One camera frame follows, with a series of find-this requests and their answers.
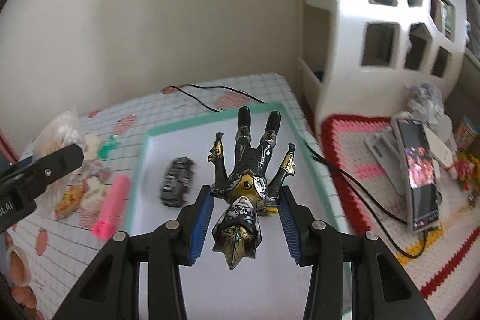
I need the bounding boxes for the green rubber lizard toy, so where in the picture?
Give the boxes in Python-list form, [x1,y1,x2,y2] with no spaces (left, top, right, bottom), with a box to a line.
[97,135,121,160]

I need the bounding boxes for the grey phone stand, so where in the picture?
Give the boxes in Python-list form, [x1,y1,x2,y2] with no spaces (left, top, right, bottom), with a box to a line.
[364,117,413,199]

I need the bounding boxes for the checked fruit print bedsheet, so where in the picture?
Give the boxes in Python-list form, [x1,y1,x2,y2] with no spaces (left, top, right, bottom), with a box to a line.
[6,71,313,320]

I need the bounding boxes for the yellow red small toy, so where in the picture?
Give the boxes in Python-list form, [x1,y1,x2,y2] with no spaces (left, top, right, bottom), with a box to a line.
[455,151,479,192]

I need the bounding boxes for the crochet red pink mat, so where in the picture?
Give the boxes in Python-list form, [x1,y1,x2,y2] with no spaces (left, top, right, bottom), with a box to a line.
[318,112,480,320]

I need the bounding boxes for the pastel rainbow fuzzy scrunchie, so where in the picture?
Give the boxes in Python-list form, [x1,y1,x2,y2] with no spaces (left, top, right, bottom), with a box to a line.
[87,161,112,184]

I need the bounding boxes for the bag of cotton swabs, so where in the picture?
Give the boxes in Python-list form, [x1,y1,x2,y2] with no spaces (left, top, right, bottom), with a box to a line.
[32,109,86,218]

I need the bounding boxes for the pink hair roller clip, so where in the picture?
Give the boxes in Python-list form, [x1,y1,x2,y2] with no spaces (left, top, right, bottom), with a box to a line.
[91,174,131,241]

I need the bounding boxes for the person's left hand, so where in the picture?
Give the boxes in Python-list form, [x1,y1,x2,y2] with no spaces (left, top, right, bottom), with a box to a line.
[1,232,45,320]

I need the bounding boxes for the white cutout headboard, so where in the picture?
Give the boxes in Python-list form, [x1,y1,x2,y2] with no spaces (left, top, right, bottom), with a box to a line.
[316,0,467,120]

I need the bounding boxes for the crumpled grey tissue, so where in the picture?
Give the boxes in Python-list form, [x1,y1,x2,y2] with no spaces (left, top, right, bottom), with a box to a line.
[407,83,444,125]

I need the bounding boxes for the cream lace scrunchies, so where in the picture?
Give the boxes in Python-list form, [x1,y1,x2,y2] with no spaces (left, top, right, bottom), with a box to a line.
[83,134,102,165]

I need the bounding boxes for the black gold action figure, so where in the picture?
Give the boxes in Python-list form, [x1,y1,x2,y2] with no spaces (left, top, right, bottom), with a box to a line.
[208,106,295,270]

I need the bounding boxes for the smartphone on stand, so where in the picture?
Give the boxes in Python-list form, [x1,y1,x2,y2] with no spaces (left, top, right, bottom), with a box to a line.
[391,118,439,232]

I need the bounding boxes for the black toy car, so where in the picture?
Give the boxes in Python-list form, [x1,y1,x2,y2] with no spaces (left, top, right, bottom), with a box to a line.
[160,157,194,208]

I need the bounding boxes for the white hair claw clip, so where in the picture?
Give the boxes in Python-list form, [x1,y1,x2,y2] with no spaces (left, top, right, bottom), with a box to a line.
[80,176,109,214]

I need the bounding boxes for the yellow rice cracker packet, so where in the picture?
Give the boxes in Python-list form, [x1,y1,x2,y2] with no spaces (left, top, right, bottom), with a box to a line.
[54,180,88,221]

